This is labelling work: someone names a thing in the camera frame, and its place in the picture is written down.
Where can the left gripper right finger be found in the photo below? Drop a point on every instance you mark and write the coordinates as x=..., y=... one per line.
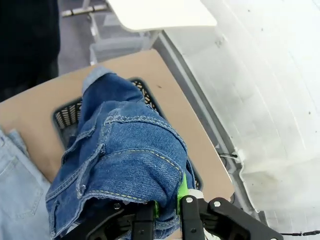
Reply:
x=200, y=222

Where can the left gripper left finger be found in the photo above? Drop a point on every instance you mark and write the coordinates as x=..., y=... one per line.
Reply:
x=120, y=225

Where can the dark blue denim shorts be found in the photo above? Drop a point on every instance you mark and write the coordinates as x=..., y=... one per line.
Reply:
x=125, y=150

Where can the light blue denim shorts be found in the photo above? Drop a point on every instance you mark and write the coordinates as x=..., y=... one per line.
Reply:
x=17, y=187

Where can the grey plastic basket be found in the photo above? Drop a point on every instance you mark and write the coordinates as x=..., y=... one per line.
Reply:
x=65, y=117

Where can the person in black t-shirt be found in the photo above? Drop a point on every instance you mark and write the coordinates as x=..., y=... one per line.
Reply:
x=25, y=37

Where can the white table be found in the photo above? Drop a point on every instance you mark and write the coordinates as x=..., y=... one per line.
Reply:
x=162, y=15

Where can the grey metal frame rail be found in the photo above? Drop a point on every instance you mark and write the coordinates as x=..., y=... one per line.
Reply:
x=200, y=105

